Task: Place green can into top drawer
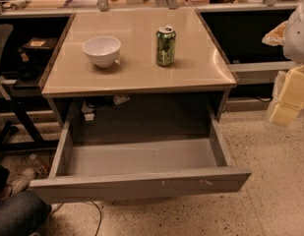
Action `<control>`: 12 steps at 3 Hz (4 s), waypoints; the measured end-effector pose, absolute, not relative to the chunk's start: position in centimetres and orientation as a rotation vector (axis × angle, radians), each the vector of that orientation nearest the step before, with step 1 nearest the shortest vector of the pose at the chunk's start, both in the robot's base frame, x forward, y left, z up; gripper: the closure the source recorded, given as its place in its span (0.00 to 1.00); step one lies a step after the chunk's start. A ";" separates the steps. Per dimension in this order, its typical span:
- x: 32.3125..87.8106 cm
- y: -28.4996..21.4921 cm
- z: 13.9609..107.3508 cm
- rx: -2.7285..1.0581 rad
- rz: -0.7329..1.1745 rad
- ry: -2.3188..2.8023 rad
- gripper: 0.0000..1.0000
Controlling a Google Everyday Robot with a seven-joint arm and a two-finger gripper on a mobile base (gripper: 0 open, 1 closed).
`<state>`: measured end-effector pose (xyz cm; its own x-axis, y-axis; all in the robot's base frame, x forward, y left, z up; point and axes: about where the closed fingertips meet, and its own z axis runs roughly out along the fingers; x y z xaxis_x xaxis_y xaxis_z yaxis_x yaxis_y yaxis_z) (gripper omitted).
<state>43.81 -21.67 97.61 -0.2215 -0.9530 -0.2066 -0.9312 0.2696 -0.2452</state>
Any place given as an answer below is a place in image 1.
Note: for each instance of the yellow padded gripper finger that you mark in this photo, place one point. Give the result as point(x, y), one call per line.
point(288, 96)
point(276, 36)

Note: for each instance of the green soda can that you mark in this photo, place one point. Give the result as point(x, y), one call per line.
point(165, 45)

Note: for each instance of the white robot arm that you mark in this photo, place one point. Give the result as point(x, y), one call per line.
point(293, 48)

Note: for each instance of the grey cabinet with beige top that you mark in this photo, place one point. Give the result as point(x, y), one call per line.
point(198, 66)

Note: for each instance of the grey open top drawer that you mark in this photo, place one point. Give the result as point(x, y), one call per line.
point(130, 152)

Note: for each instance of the white ceramic bowl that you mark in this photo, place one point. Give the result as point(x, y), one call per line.
point(102, 51)

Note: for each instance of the white power adapter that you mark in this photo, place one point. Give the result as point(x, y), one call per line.
point(88, 112)

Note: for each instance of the black box with label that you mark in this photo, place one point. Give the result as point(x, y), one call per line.
point(40, 49)

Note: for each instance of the clear plastic bottle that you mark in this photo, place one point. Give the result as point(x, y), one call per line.
point(39, 165)

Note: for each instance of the white sneaker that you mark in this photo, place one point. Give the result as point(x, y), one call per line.
point(22, 181)

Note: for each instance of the person's leg in jeans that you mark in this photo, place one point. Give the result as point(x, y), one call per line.
point(22, 214)

